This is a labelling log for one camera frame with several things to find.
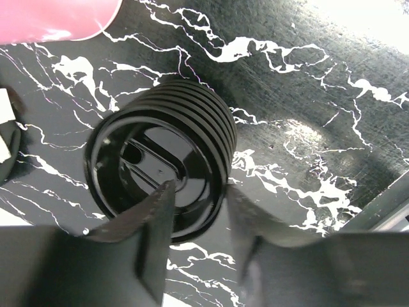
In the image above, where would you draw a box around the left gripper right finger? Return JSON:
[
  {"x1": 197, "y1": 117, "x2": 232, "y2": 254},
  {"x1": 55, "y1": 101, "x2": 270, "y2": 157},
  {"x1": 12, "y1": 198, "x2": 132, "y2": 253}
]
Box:
[{"x1": 226, "y1": 184, "x2": 323, "y2": 306}]

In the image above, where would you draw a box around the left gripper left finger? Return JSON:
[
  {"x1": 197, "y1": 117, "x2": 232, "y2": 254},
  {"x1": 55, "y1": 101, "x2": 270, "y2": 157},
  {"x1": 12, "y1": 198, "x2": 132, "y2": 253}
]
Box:
[{"x1": 86, "y1": 180, "x2": 176, "y2": 306}]

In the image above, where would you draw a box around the black cup lid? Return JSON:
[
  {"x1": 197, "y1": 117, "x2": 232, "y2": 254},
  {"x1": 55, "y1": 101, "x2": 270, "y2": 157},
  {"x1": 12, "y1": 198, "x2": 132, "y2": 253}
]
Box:
[{"x1": 84, "y1": 79, "x2": 238, "y2": 244}]

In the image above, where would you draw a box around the white napkin stack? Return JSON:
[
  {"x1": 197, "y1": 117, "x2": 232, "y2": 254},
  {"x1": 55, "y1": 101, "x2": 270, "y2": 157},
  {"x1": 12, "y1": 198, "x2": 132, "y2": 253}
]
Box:
[{"x1": 1, "y1": 88, "x2": 15, "y2": 163}]

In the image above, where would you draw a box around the pink straw holder cup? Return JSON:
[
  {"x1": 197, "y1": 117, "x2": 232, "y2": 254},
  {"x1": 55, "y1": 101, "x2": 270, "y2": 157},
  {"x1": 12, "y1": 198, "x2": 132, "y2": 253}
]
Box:
[{"x1": 1, "y1": 0, "x2": 123, "y2": 45}]

